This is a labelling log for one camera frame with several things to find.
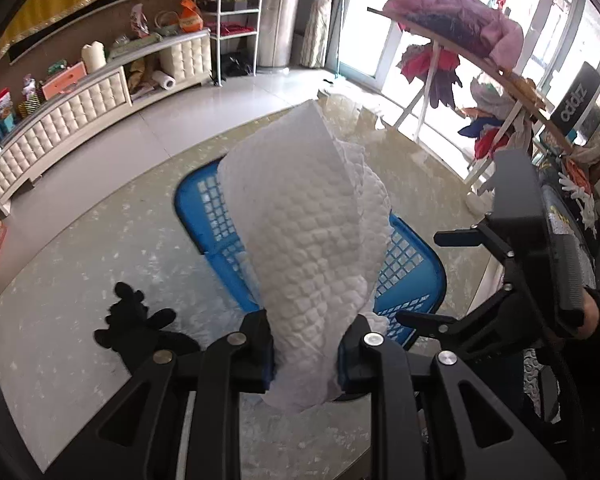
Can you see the pink drawer box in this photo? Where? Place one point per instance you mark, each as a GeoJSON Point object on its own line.
{"type": "Point", "coordinates": [65, 80]}

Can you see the patterned curtain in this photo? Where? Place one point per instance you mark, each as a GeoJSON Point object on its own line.
{"type": "Point", "coordinates": [325, 10]}

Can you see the green flat box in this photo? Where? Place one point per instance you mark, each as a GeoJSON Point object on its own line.
{"type": "Point", "coordinates": [135, 45]}

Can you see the red hanging clothes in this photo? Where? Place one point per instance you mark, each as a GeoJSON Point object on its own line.
{"type": "Point", "coordinates": [430, 67]}

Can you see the white tufted TV cabinet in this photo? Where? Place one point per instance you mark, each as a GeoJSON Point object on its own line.
{"type": "Point", "coordinates": [65, 115]}

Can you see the blue plastic basket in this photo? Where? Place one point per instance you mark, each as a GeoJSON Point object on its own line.
{"type": "Point", "coordinates": [192, 205]}

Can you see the black plush toy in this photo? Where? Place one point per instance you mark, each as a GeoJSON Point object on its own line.
{"type": "Point", "coordinates": [135, 325]}

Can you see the standing air conditioner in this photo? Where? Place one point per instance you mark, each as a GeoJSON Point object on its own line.
{"type": "Point", "coordinates": [280, 10]}

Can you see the cream plastic jug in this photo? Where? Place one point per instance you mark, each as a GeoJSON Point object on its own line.
{"type": "Point", "coordinates": [94, 57]}

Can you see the paper towel roll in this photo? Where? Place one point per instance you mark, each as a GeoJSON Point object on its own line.
{"type": "Point", "coordinates": [164, 81]}

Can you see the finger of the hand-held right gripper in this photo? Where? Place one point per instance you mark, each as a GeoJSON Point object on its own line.
{"type": "Point", "coordinates": [480, 310]}
{"type": "Point", "coordinates": [472, 236]}

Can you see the black bag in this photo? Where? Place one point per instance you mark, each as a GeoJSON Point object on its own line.
{"type": "Point", "coordinates": [237, 64]}

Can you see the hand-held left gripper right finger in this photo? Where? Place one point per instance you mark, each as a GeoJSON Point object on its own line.
{"type": "Point", "coordinates": [342, 360]}

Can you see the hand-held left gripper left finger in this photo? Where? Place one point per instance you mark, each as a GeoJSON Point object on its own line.
{"type": "Point", "coordinates": [269, 355]}

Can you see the orange bag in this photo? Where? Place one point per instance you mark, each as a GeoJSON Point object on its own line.
{"type": "Point", "coordinates": [190, 17]}

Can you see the glass sliding door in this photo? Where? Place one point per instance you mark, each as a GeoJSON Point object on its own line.
{"type": "Point", "coordinates": [380, 10]}

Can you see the white quilted cloth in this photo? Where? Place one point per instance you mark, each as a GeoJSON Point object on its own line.
{"type": "Point", "coordinates": [305, 235]}

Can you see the black printed panel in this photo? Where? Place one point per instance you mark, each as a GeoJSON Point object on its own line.
{"type": "Point", "coordinates": [575, 92]}

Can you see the pink clothes pile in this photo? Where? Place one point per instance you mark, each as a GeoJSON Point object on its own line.
{"type": "Point", "coordinates": [480, 15]}

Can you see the clothes drying rack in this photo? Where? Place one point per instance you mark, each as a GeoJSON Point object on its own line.
{"type": "Point", "coordinates": [540, 110]}

